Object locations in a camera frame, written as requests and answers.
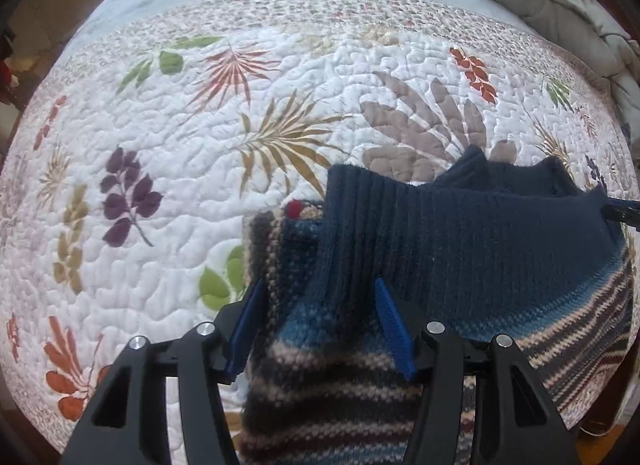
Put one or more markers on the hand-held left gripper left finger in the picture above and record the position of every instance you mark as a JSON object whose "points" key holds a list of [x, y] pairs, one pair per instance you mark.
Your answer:
{"points": [[245, 330]]}

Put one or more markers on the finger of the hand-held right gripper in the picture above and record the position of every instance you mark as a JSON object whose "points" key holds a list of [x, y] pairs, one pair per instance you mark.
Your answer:
{"points": [[622, 212]]}

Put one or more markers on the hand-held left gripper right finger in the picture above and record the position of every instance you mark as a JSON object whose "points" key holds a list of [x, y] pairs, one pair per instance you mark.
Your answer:
{"points": [[395, 330]]}

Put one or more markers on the striped knit sweater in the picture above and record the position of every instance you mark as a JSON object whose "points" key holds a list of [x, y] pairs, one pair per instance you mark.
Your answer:
{"points": [[475, 255]]}

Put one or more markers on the floral quilted bedspread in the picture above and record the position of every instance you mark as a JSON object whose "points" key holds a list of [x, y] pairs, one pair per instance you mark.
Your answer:
{"points": [[175, 145]]}

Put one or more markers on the red hanging garment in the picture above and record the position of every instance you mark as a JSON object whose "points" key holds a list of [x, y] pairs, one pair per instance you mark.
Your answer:
{"points": [[5, 77]]}

